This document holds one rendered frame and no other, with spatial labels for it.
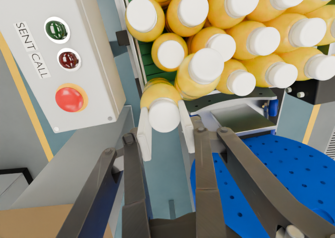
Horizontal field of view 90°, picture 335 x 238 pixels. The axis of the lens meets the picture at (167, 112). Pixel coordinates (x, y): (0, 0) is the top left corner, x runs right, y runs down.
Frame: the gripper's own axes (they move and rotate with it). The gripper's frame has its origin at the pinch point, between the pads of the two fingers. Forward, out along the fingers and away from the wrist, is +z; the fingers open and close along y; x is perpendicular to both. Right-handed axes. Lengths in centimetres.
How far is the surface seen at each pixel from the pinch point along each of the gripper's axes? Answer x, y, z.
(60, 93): 4.6, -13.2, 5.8
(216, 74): 4.0, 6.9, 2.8
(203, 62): 5.5, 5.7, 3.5
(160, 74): 0.3, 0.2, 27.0
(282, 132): -95, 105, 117
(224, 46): 6.3, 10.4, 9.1
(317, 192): -17.9, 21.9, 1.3
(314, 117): -84, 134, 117
